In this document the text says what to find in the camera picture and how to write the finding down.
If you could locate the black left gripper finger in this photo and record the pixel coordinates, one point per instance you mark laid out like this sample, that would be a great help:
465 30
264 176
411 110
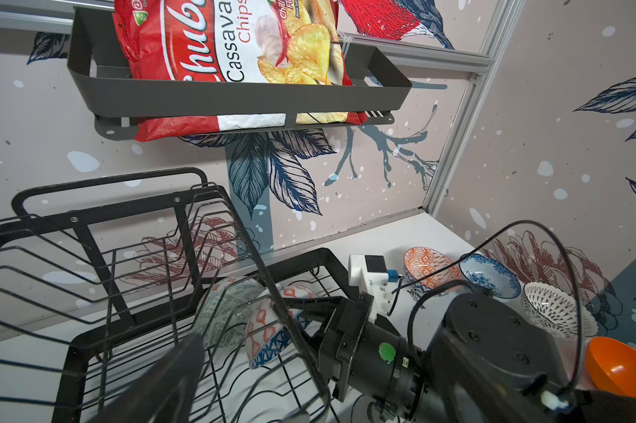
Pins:
166 392

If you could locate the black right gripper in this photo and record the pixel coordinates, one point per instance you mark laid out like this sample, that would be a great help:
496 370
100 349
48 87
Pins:
346 321

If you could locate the blue triangle patterned bowl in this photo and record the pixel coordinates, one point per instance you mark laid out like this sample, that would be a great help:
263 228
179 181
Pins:
266 334

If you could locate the green patterned ceramic bowl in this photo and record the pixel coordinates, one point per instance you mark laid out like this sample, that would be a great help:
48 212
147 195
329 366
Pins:
224 312

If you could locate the orange patterned ceramic bowl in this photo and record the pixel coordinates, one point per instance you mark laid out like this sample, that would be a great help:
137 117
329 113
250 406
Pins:
420 262

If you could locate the plain orange bowl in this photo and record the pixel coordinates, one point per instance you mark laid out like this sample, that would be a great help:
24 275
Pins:
612 366

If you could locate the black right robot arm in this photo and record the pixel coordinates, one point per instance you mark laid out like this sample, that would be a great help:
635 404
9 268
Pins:
484 364

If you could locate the black two-tier dish rack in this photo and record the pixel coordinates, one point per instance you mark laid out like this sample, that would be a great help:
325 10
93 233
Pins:
95 290

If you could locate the blue floral ceramic bowl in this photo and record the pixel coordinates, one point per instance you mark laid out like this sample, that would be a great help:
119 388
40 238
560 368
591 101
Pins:
490 274

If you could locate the white red dotted bowl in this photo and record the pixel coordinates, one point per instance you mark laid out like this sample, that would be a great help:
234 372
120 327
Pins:
551 310

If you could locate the red cassava chips bag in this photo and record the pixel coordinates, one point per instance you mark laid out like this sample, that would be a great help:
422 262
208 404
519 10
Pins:
276 42

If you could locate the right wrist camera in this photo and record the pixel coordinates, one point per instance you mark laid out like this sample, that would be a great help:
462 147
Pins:
371 275

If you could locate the black wall-mounted wire basket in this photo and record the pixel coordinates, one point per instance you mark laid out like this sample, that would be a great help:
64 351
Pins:
126 108

